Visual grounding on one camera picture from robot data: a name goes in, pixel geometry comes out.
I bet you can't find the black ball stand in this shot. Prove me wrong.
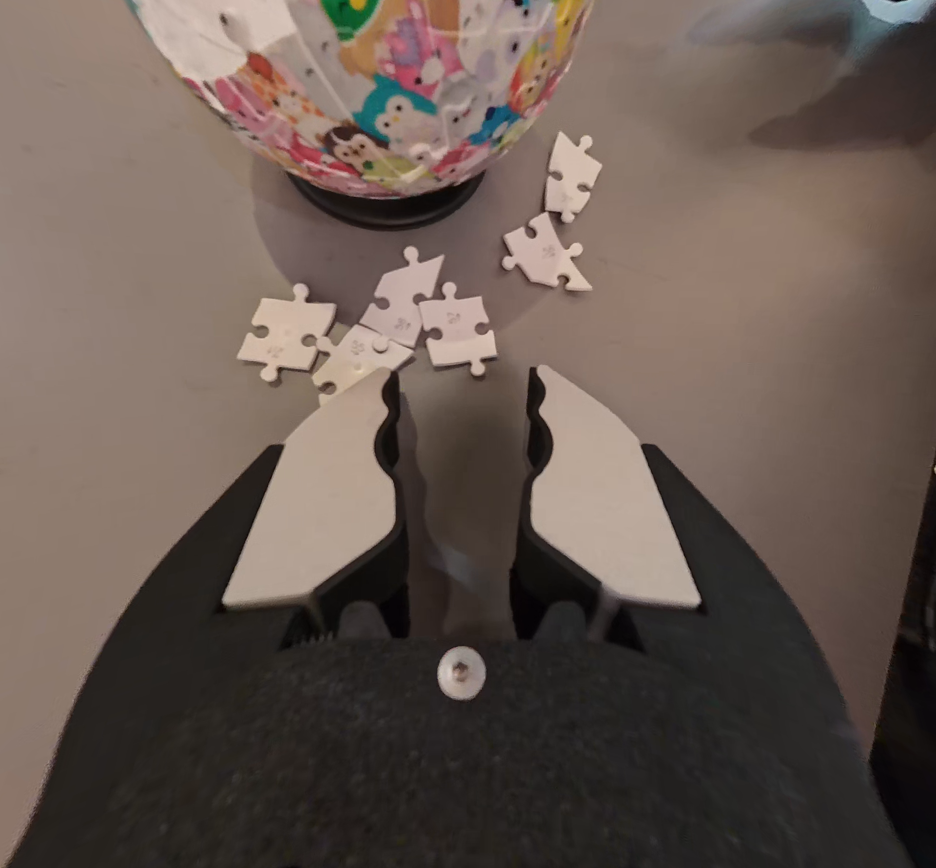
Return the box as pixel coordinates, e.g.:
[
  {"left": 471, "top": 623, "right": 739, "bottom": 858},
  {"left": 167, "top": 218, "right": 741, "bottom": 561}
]
[{"left": 286, "top": 166, "right": 489, "bottom": 231}]

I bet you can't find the row of white puzzle pieces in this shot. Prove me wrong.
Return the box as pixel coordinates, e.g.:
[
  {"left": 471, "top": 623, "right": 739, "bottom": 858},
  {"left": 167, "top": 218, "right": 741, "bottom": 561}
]
[{"left": 236, "top": 133, "right": 604, "bottom": 401}]

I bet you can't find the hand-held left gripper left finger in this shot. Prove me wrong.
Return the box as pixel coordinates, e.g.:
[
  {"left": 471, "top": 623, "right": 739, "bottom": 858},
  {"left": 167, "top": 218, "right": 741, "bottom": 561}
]
[{"left": 220, "top": 367, "right": 415, "bottom": 642}]

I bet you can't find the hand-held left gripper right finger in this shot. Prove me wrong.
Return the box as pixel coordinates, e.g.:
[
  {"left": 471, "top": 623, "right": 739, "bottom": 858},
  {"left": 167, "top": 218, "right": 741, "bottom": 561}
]
[{"left": 508, "top": 364, "right": 704, "bottom": 645}]

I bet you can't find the colourful puzzle ball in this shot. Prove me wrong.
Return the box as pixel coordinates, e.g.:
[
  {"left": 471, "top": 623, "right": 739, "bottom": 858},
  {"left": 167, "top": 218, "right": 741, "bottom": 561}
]
[{"left": 85, "top": 0, "right": 612, "bottom": 200}]

